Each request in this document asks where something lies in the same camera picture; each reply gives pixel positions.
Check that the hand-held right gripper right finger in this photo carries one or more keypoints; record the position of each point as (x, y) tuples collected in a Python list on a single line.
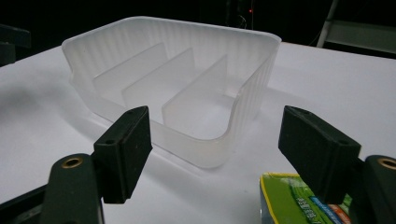
[(320, 155)]

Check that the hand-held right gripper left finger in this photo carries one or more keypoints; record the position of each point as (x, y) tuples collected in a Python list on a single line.
[(124, 155)]

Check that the green snack packet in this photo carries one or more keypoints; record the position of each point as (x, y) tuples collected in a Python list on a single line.
[(295, 202)]

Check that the translucent white divided storage box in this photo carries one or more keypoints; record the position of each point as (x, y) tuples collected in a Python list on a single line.
[(174, 90)]

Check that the metal stand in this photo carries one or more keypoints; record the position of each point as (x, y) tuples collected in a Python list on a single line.
[(358, 32)]

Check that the dark device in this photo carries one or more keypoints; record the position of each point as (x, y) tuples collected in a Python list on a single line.
[(11, 43)]

